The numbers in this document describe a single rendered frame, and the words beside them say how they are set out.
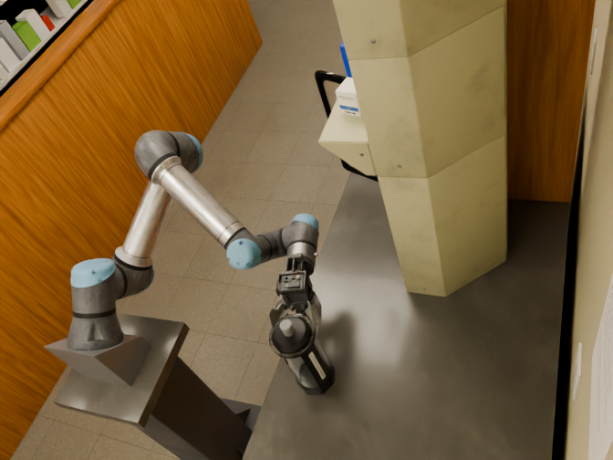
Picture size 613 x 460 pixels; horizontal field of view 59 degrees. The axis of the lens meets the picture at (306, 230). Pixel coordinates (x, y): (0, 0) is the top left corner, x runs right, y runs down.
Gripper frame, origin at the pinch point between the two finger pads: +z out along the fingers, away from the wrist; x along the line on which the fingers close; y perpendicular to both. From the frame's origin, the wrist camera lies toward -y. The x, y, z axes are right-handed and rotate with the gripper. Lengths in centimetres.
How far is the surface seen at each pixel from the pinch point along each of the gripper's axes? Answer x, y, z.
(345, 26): 24, 60, -22
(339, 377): 4.8, -24.9, -3.1
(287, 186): -55, -107, -178
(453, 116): 41, 36, -25
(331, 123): 15.1, 34.2, -32.0
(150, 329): -57, -24, -22
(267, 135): -75, -104, -230
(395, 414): 19.1, -25.6, 7.3
